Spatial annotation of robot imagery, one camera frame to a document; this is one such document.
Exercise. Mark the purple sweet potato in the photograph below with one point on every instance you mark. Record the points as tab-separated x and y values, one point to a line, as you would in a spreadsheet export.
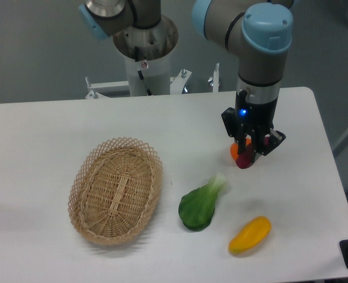
250	154

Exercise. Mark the green bok choy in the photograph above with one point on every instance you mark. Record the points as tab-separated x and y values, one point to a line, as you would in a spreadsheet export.
196	209

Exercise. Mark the orange tangerine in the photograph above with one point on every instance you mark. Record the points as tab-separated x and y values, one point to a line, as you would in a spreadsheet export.
234	151

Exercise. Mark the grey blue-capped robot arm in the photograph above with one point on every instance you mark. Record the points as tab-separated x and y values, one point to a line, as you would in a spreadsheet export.
258	33

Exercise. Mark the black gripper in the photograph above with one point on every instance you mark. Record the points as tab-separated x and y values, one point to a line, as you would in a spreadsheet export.
245	117

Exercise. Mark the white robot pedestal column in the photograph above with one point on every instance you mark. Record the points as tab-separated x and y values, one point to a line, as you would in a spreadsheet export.
147	50

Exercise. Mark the yellow mango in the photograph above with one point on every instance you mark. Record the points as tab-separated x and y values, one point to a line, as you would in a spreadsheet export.
251	234

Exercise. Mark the woven wicker basket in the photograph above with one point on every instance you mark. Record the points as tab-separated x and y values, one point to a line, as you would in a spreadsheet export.
116	191

